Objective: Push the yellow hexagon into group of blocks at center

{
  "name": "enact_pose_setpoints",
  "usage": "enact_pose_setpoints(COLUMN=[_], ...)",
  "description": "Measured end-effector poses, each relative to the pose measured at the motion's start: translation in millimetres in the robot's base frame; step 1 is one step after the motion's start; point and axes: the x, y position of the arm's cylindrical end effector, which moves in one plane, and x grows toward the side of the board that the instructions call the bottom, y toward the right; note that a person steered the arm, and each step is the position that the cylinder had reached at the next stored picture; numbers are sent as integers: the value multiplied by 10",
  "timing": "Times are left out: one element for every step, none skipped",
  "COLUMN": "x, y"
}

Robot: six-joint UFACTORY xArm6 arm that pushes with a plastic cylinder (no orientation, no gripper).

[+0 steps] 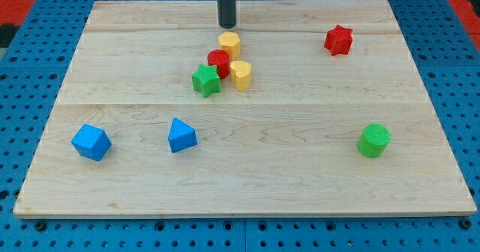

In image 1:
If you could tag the blue cube block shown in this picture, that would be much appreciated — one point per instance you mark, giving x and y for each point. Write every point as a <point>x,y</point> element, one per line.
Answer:
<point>91,142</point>

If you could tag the wooden board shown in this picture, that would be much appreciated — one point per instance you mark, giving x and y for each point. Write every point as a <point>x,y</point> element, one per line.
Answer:
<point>284,148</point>

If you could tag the blue triangle block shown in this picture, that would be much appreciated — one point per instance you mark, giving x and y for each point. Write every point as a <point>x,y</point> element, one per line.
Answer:
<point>181,136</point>

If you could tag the red star block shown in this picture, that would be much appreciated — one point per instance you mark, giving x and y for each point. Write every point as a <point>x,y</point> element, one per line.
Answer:
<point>339,40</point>

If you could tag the yellow heart block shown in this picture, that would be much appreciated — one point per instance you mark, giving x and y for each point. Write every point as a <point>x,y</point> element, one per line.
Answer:
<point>240,72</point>

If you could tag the yellow hexagon block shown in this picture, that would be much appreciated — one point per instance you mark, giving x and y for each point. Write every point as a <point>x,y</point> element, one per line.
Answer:
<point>230,43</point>

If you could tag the green star block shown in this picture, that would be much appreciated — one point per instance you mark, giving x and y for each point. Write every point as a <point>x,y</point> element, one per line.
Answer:
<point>206,80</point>

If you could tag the green cylinder block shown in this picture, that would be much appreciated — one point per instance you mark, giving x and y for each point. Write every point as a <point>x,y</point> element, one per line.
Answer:
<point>373,140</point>

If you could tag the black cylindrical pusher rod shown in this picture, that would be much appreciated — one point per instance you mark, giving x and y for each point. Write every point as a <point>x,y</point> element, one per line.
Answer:
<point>226,11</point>

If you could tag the red cylinder block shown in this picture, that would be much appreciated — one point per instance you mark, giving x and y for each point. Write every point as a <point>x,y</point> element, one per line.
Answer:
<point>221,60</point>

